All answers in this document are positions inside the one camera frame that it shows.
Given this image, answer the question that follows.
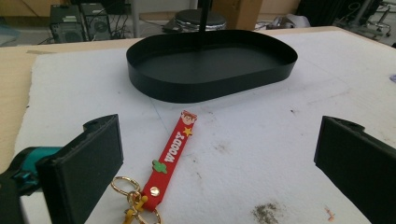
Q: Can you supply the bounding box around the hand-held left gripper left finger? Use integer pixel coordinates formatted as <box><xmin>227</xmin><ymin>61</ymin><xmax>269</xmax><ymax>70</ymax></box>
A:
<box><xmin>35</xmin><ymin>114</ymin><xmax>124</xmax><ymax>224</ymax></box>

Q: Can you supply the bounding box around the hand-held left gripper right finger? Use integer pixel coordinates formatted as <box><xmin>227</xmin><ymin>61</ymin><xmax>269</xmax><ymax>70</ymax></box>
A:
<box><xmin>314</xmin><ymin>115</ymin><xmax>396</xmax><ymax>224</ymax></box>

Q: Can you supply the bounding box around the red rubber strap keychain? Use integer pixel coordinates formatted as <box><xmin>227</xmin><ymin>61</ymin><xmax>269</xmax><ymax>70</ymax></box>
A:
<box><xmin>110</xmin><ymin>109</ymin><xmax>198</xmax><ymax>224</ymax></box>

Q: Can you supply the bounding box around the black oval metal tray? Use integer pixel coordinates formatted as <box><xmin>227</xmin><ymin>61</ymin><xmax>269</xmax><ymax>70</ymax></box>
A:
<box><xmin>125</xmin><ymin>29</ymin><xmax>299</xmax><ymax>104</ymax></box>

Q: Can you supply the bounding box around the white foam mat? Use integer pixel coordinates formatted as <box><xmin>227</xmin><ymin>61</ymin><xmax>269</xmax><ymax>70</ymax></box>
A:
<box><xmin>13</xmin><ymin>29</ymin><xmax>396</xmax><ymax>224</ymax></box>

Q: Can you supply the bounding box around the metal stand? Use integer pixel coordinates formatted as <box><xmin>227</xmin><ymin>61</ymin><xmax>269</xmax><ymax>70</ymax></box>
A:
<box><xmin>333</xmin><ymin>0</ymin><xmax>394</xmax><ymax>39</ymax></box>

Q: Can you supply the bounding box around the black computer tower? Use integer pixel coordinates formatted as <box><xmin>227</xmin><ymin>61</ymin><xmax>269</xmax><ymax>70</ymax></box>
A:
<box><xmin>49</xmin><ymin>4</ymin><xmax>88</xmax><ymax>44</ymax></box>
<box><xmin>79</xmin><ymin>2</ymin><xmax>112</xmax><ymax>42</ymax></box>

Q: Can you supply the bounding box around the white crumpled cloth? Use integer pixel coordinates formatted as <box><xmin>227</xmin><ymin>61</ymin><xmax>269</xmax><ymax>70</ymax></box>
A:
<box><xmin>270</xmin><ymin>13</ymin><xmax>311</xmax><ymax>31</ymax></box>

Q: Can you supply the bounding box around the round black stool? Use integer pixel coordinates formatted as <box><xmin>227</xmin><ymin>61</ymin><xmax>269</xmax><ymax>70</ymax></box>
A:
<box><xmin>173</xmin><ymin>8</ymin><xmax>228</xmax><ymax>33</ymax></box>

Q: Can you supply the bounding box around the brown cardboard box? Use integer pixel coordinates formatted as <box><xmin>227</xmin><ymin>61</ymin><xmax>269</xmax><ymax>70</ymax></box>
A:
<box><xmin>212</xmin><ymin>0</ymin><xmax>264</xmax><ymax>32</ymax></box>

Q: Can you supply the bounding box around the black upright pole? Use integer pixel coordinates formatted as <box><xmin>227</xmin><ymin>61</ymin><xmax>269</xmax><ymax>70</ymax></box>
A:
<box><xmin>198</xmin><ymin>0</ymin><xmax>214</xmax><ymax>34</ymax></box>

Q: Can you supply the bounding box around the bundle of black cables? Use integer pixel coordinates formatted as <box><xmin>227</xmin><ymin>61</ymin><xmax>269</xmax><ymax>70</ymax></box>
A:
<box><xmin>110</xmin><ymin>13</ymin><xmax>133</xmax><ymax>40</ymax></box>

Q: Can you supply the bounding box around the white metal post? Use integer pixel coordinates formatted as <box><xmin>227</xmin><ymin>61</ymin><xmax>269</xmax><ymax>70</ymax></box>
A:
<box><xmin>130</xmin><ymin>0</ymin><xmax>140</xmax><ymax>38</ymax></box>

